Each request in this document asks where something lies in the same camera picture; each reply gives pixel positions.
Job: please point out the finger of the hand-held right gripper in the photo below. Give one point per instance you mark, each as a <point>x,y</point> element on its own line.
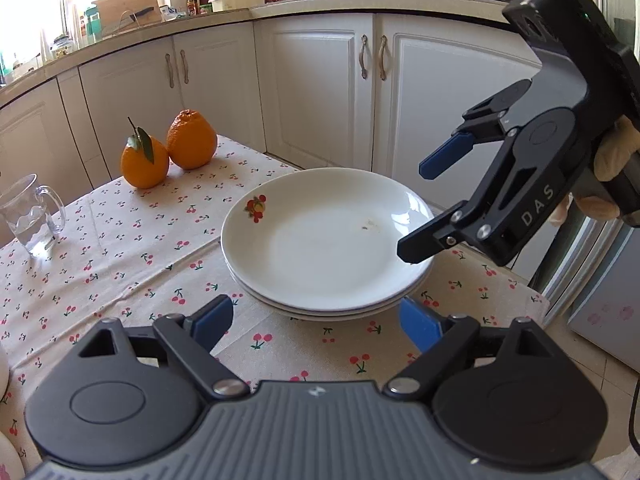
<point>430,240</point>
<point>445,155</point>

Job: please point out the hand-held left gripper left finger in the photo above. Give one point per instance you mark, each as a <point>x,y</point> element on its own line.
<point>212,322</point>

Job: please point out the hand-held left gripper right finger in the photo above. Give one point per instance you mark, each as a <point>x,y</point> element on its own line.
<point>420,322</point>

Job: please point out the white fruit print plate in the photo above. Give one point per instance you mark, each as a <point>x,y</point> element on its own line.
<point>350,318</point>
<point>320,240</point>
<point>400,299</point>

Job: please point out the person's right hand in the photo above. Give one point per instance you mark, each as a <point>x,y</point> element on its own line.
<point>617,150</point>

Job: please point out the cherry print tablecloth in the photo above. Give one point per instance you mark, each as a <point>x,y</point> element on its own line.
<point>125,260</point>

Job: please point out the white kitchen cabinets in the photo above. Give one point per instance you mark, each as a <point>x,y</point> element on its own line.
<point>310,85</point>

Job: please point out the orange with leaf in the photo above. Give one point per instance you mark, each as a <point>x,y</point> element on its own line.
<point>145,170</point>

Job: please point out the bumpy orange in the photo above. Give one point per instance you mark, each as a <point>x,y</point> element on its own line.
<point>192,142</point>

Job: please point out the clear glass mug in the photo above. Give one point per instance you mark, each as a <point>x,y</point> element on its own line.
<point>30,220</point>

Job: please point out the white plastic tray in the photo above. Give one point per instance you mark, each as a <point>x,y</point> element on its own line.
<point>237,2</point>

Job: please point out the blue plastic bag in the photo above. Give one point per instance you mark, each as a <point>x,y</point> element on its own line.
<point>172,12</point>

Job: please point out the glass jar with lid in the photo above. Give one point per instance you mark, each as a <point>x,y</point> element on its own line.
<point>62,47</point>

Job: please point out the teal water bottle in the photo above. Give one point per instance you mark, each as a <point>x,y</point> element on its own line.
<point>92,25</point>

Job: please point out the wooden cutting board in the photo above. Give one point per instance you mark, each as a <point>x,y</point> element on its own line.
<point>125,2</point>

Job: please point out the kitchen window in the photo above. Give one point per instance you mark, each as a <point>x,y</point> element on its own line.
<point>30,10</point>

